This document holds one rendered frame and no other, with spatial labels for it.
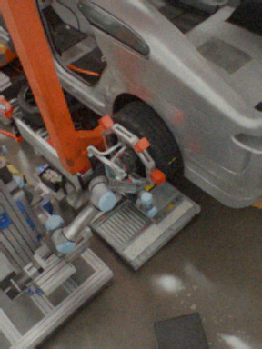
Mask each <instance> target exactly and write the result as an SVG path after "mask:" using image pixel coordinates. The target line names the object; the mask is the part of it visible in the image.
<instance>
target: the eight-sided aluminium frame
mask: <svg viewBox="0 0 262 349"><path fill-rule="evenodd" d="M119 131H120V132H121V133H120V132H119ZM112 133H115V134H116V135H118V136H119V137H120V138H121V139H123V140H124V141H125V142H127V143H128V144H129V145H130V146H131V147H132V148H133V149H134V150H135V152H136V154H137V155H138V156H139V158H140V159H141V161H142V162H143V164H144V165H145V168H146V178H142V177H141V176H140V175H138V174H137V173H135V172H133V173H132V174H129V179H130V180H132V181H134V180H136V179H137V180H139V181H140V183H141V184H142V185H143V186H148V185H149V186H150V185H152V184H153V183H154V182H153V181H152V180H151V179H150V174H151V173H152V172H153V171H154V170H156V169H155V162H154V161H153V159H152V158H151V157H150V155H149V154H148V152H147V151H146V149H144V150H143V151H141V152H142V153H143V154H144V155H142V153H141V152H140V153H139V152H138V151H137V150H136V149H135V148H134V145H135V144H136V143H137V142H139V140H138V139H137V138H136V137H135V136H133V135H132V134H130V133H129V132H127V130H126V129H124V128H123V127H121V126H120V125H119V124H115V125H113V126H111V127H110V128H109V129H107V130H104V131H103V132H102V136H103V139H104V143H105V147H106V150H110V149H112V148H113V147H114V143H113V139H112V135H111V134H112ZM123 133H124V134H125V135H123ZM126 135H127V137H126ZM129 138H130V139H129ZM144 156H145V157H146V158H144ZM146 159H147V160H146ZM133 176H134V177H133Z"/></svg>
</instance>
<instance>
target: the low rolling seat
mask: <svg viewBox="0 0 262 349"><path fill-rule="evenodd" d="M153 326H154V330H155V335H156V345H157V349H210V347H209V345H208V342H207V334H206V332H205V329H204V326H203V323H202V320H201V318H200V314H199V312H194V313H192V314H185V315H181V316H177V317H173V318H169V319H166V320H162V321H159V322H155V323H153Z"/></svg>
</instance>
